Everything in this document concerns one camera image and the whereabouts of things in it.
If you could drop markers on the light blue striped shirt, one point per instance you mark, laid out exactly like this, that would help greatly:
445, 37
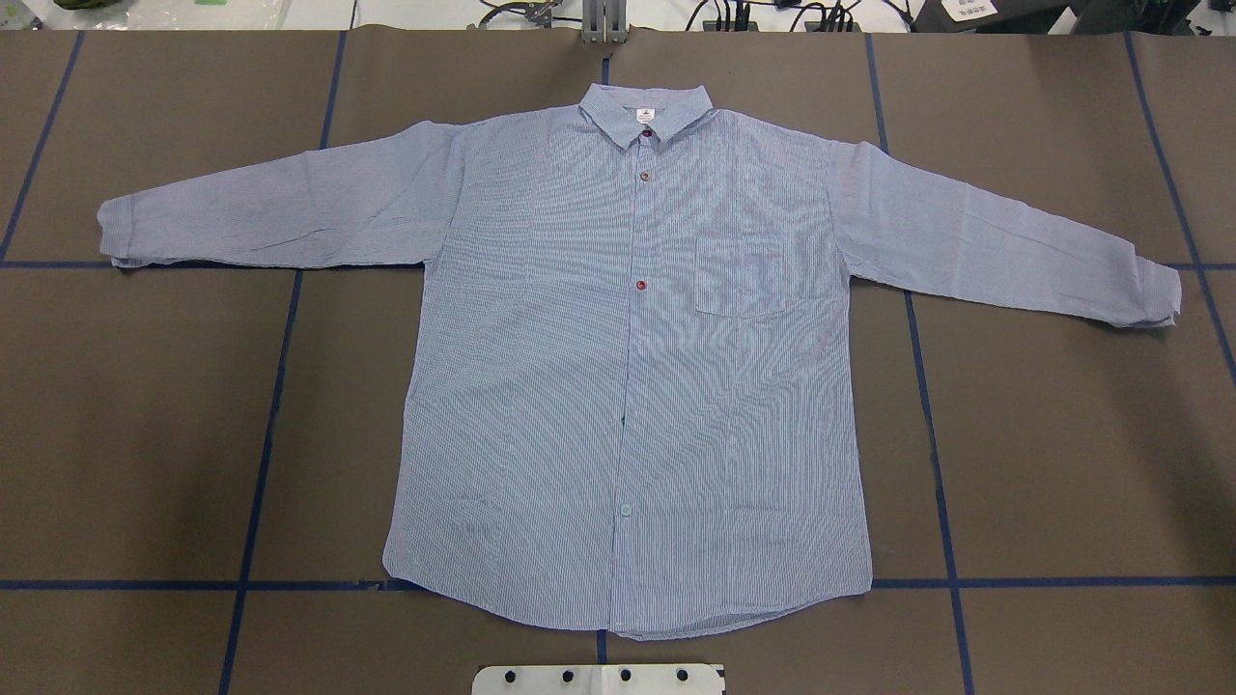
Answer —
631, 404

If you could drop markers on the green cloth bundle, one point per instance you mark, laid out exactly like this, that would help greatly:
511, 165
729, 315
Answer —
83, 5

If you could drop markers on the grey aluminium frame post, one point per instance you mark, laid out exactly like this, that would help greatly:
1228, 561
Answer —
604, 21

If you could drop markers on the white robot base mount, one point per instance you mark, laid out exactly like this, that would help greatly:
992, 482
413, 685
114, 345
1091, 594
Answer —
633, 678

